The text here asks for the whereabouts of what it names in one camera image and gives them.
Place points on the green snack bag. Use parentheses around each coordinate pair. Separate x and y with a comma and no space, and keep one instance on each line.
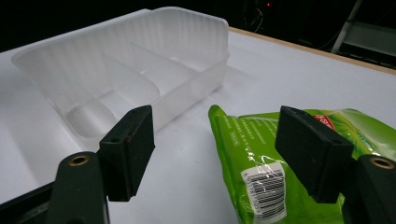
(249,161)

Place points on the translucent white plastic bin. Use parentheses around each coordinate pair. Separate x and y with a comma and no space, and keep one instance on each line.
(130,71)

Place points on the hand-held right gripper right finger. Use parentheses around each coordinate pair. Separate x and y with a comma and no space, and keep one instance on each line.
(314,155)

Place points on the grey metal stand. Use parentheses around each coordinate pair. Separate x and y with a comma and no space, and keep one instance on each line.
(361,34)

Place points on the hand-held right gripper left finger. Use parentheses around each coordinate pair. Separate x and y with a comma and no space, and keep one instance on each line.
(124,152)

